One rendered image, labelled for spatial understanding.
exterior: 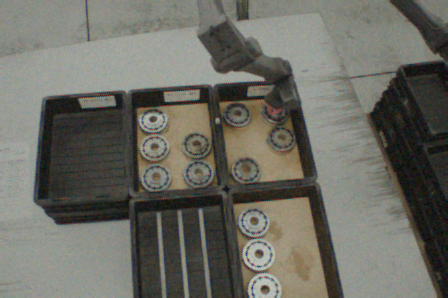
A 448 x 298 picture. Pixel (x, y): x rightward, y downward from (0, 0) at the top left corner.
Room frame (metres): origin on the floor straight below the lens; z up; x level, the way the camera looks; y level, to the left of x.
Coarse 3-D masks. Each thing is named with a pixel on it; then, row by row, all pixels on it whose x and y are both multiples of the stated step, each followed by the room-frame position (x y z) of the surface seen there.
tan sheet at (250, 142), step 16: (256, 112) 0.86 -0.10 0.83; (224, 128) 0.77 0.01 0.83; (256, 128) 0.79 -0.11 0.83; (240, 144) 0.72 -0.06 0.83; (256, 144) 0.73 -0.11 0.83; (256, 160) 0.66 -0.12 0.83; (272, 160) 0.67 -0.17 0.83; (288, 160) 0.68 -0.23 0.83; (272, 176) 0.61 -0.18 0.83; (288, 176) 0.62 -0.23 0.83
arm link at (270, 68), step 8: (248, 40) 0.65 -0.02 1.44; (256, 40) 0.69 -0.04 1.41; (248, 48) 0.64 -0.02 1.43; (256, 48) 0.64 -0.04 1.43; (256, 56) 0.65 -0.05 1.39; (264, 56) 0.76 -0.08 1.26; (216, 64) 0.62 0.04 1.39; (248, 64) 0.64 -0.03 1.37; (256, 64) 0.67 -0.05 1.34; (264, 64) 0.72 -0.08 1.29; (272, 64) 0.78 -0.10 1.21; (280, 64) 0.82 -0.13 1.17; (248, 72) 0.68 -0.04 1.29; (256, 72) 0.70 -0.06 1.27; (264, 72) 0.73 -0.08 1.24; (272, 72) 0.76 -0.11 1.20; (280, 72) 0.80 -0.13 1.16; (288, 72) 0.84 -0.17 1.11; (272, 80) 0.81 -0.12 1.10
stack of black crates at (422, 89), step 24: (408, 72) 1.42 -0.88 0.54; (432, 72) 1.48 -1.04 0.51; (384, 96) 1.37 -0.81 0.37; (408, 96) 1.26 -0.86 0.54; (432, 96) 1.33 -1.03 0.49; (384, 120) 1.29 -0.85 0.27; (408, 120) 1.17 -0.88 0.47; (432, 120) 1.18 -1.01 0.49; (384, 144) 1.19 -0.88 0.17; (408, 144) 1.09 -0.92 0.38
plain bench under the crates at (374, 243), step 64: (0, 64) 1.02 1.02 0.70; (64, 64) 1.06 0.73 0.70; (128, 64) 1.10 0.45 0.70; (192, 64) 1.14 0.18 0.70; (320, 64) 1.24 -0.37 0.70; (0, 128) 0.71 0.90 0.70; (320, 128) 0.91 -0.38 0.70; (384, 192) 0.66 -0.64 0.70; (0, 256) 0.22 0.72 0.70; (64, 256) 0.26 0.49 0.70; (128, 256) 0.30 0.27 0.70; (384, 256) 0.41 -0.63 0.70
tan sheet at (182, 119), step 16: (176, 112) 0.81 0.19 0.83; (192, 112) 0.82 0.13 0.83; (208, 112) 0.83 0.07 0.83; (176, 128) 0.75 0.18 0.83; (192, 128) 0.76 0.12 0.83; (208, 128) 0.76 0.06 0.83; (176, 144) 0.68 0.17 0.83; (176, 160) 0.62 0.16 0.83; (208, 160) 0.64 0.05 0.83; (176, 176) 0.56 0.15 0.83
